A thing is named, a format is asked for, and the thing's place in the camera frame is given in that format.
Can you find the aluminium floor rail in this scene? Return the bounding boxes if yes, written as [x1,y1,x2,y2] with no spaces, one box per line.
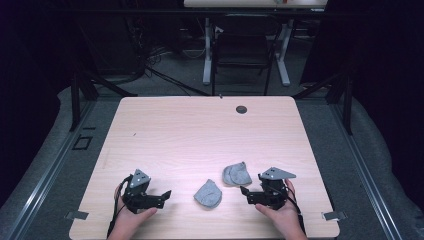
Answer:
[328,99,405,240]
[8,99,98,240]

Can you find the black floor cables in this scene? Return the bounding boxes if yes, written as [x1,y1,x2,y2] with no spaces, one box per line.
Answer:
[143,43,212,97]

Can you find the black metal frame strut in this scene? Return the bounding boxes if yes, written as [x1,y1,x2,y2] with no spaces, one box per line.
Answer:
[293,70,354,136]
[69,64,138,133]

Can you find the grey tape strip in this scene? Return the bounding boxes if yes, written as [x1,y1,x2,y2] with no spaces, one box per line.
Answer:
[65,210,90,221]
[321,211,348,222]

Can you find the person's left hand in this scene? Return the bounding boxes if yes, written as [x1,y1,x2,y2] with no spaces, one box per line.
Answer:
[113,184,159,236]

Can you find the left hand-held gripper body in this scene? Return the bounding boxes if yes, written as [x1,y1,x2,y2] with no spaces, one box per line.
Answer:
[121,168,166,214]

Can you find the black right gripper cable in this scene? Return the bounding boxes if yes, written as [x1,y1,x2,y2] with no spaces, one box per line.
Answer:
[283,181,307,234]

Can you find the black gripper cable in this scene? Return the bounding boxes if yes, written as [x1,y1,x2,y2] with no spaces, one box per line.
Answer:
[283,181,307,234]
[106,174,134,238]

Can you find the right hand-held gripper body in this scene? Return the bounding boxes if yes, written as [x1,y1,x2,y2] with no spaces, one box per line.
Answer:
[257,166,297,211]

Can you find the black horizontal frame bar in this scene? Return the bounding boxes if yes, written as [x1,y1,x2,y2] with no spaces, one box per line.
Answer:
[43,7,329,17]

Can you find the grey ankle sock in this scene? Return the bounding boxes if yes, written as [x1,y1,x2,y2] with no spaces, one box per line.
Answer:
[222,161,253,187]
[193,178,223,210]

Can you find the person's right hand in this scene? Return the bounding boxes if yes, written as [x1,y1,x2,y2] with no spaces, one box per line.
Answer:
[254,178,304,235]

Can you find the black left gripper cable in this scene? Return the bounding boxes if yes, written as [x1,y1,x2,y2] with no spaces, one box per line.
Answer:
[106,174,134,238]

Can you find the black chair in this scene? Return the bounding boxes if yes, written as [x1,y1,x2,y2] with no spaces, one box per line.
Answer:
[211,14,284,97]

